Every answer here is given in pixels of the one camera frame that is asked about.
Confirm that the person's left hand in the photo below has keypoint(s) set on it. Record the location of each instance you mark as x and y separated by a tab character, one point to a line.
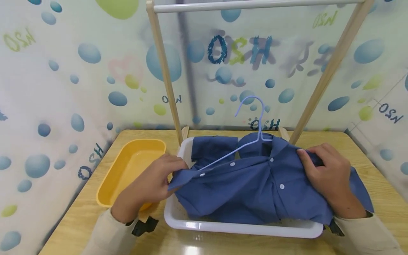
146	187

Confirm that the person's right hand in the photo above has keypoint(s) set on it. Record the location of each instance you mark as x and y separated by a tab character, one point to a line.
334	180

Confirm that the person's left thumb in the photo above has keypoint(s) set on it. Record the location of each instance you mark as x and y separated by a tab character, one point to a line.
170	187

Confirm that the person's right index finger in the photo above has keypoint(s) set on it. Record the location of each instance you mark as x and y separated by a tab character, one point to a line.
315	150

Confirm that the person's left index finger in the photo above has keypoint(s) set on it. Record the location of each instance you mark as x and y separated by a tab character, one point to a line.
175	163

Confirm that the person's right thumb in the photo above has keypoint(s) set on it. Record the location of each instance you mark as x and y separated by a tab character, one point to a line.
306	161

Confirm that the person's right fingers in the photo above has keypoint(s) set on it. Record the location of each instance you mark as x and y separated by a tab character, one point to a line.
339	157

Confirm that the blue button shirt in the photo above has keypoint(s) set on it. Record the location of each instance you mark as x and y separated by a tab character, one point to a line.
255	180

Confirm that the person's left forearm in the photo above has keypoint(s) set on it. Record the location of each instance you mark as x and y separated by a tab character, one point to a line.
110	235

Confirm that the person's right forearm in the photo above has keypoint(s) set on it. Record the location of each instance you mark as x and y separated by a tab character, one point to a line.
366	235

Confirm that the yellow plastic tub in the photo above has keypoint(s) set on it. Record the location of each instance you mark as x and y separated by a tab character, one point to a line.
127	170

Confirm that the black wrist band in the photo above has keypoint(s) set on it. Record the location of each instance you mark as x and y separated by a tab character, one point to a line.
144	225
334	226

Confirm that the white plastic tub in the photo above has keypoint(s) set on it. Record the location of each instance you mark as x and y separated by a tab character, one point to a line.
223	225

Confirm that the wooden clothes rack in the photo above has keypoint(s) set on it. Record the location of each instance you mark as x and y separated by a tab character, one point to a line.
169	71

